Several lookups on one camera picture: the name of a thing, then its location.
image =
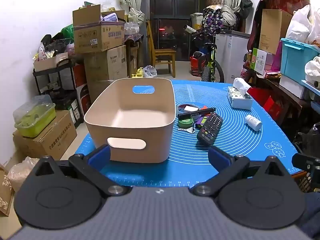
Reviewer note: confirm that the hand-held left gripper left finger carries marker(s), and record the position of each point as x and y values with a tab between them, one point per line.
100	156

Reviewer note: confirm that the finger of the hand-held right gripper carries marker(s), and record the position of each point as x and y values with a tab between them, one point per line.
303	162

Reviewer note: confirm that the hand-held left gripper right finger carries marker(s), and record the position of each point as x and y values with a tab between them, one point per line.
218	158

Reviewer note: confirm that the black remote control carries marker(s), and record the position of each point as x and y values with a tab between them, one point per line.
208	131

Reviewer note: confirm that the purple toy knife orange blade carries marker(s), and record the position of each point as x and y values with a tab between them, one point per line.
200	124

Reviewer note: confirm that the white pill bottle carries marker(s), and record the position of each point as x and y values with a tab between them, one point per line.
253	123

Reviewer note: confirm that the black marker pen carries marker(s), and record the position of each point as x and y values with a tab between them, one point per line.
195	113

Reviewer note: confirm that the beige plastic storage bin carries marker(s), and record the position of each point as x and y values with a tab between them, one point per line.
152	136

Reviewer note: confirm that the blue silicone baking mat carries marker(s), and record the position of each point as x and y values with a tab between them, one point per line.
237	141

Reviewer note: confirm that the small foil packet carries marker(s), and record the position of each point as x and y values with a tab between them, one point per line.
187	130

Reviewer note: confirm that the wide printed cardboard box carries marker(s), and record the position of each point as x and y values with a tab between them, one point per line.
56	140

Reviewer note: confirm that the green round ointment tin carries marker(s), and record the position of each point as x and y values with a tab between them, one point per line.
185	123

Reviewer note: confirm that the dark blue clothing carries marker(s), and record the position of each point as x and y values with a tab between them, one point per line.
311	212

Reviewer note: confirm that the white charger block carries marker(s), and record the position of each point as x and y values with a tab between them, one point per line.
190	109

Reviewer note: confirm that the white tissue pack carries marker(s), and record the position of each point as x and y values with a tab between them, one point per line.
240	101

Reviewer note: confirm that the grey tape roll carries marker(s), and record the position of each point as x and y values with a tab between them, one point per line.
180	107

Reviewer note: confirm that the dark wooden sideboard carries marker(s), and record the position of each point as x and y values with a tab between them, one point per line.
287	92

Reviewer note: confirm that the green dish rack clear lid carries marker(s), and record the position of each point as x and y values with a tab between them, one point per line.
35	125

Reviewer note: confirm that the clear bag of filling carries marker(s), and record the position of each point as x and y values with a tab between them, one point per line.
21	173

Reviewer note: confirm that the green black bicycle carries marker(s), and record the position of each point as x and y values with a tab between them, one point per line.
210	72

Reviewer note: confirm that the yellow plastic toy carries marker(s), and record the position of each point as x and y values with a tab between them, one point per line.
138	73

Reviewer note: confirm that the sealed brown cardboard box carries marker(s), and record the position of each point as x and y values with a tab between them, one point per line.
107	62

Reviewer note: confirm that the red bucket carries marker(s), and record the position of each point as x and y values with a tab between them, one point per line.
195	66

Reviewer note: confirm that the black trolley shelf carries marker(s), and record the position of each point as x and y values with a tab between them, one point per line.
61	66

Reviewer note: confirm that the crumpled grey plastic bag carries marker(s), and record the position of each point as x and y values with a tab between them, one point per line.
150	71

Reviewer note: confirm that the brown leaf print paper bag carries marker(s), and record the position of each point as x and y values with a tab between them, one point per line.
5	192

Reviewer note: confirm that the turquoise plastic storage bin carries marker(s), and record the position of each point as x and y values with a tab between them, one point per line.
297	60

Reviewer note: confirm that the amber drink bottle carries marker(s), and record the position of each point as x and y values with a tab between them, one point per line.
248	58

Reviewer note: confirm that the white chest freezer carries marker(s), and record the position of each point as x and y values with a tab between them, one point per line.
232	55

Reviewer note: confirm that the green and white carton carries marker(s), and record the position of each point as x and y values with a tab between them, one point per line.
260	60

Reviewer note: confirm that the dark wooden side table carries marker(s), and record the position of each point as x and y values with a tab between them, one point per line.
133	55

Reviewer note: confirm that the wooden chair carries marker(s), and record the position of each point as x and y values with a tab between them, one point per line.
163	53

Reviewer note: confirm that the open taped cardboard box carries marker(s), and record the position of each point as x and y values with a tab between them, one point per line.
100	37

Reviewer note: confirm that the pile of clear plastic bottles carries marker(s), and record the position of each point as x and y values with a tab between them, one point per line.
131	28

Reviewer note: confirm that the white plastic bag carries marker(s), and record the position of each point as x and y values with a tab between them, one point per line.
297	27

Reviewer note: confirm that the flat plain cardboard box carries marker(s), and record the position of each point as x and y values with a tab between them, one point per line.
272	30

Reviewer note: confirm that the purple floral cloth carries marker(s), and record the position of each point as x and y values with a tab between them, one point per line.
212	17

